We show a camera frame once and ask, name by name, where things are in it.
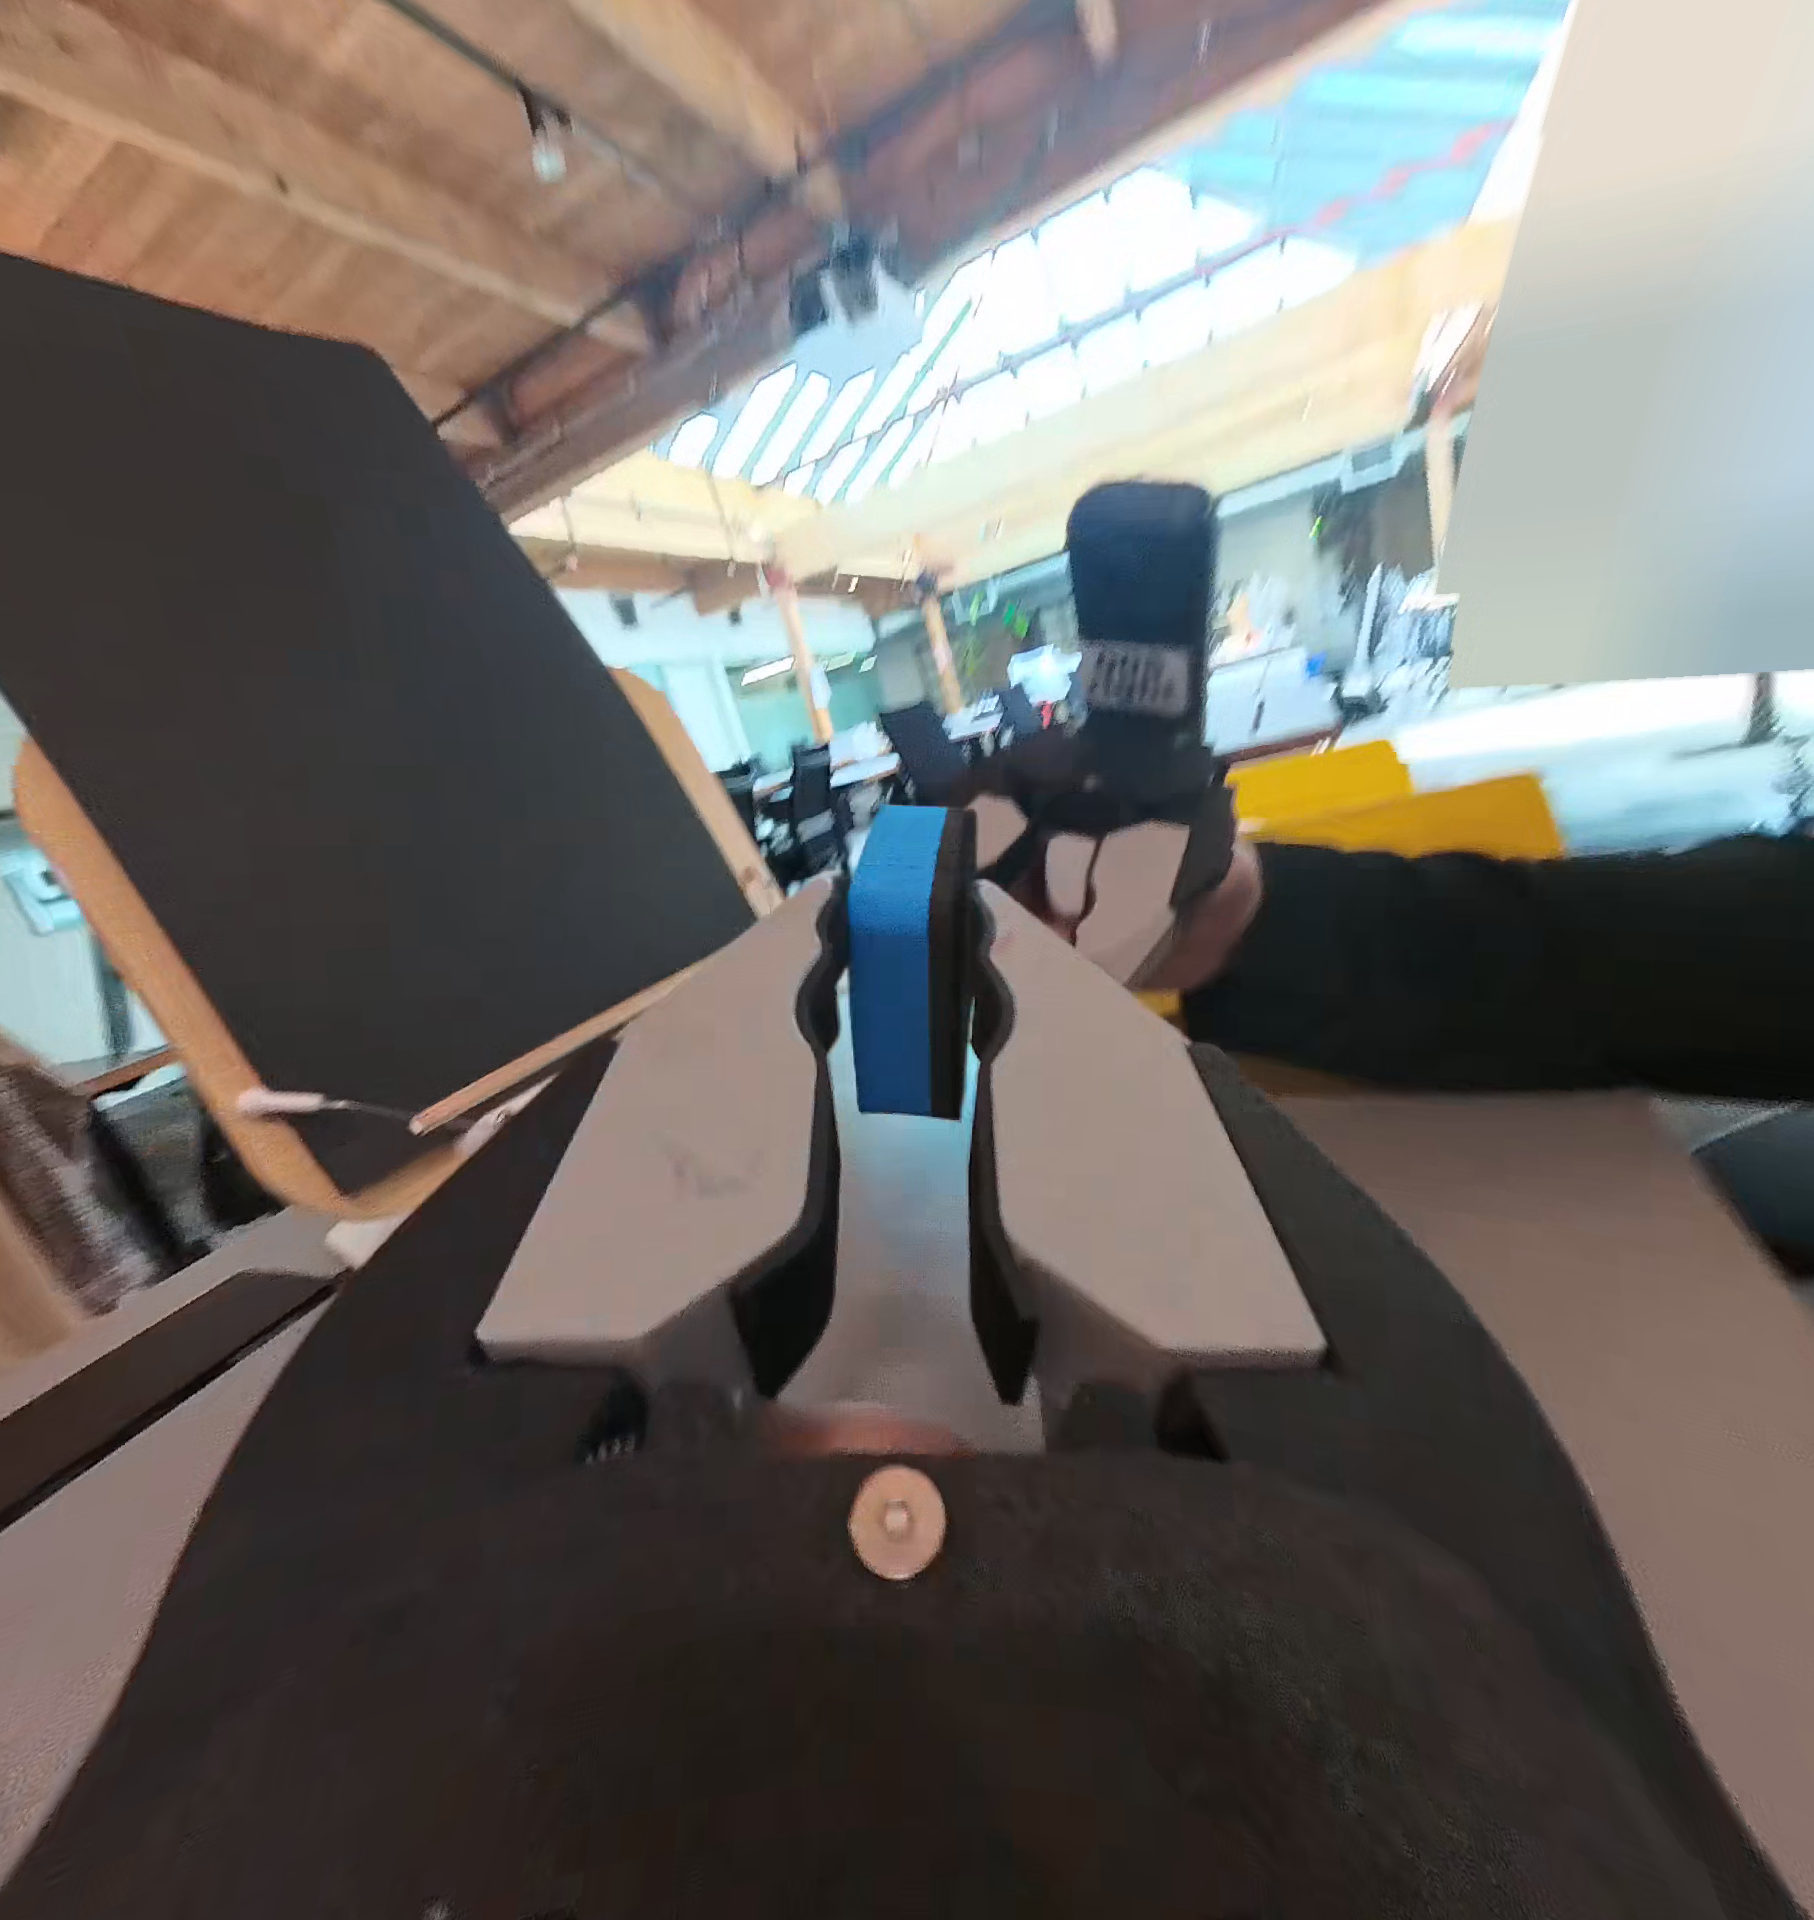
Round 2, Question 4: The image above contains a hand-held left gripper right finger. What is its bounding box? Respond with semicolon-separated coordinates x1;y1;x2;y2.
967;879;1331;1408

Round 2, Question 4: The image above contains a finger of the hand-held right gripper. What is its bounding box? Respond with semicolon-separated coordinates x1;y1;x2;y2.
1075;819;1196;993
975;792;1098;949

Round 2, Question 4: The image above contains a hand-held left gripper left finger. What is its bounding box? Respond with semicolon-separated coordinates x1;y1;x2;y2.
469;873;855;1401

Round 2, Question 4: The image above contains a blue-topped black battery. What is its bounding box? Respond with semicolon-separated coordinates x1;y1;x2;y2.
845;799;982;1120

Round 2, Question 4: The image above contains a person's right forearm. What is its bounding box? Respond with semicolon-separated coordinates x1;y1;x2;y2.
1179;824;1814;1099

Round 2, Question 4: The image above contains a person's right hand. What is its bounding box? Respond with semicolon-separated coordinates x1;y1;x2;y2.
1169;833;1268;999

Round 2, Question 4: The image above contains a yellow bin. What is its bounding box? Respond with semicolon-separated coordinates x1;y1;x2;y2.
1264;771;1568;863
1227;742;1406;824

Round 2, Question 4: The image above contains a black office chair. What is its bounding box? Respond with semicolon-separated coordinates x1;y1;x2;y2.
760;742;855;887

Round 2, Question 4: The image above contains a white panel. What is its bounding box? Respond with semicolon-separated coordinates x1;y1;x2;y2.
1437;0;1814;695

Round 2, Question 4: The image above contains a black panel with wooden rim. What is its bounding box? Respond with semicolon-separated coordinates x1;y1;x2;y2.
0;236;792;1220

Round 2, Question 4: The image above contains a steel wire with white cap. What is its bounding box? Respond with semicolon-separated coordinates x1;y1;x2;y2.
235;1083;557;1143

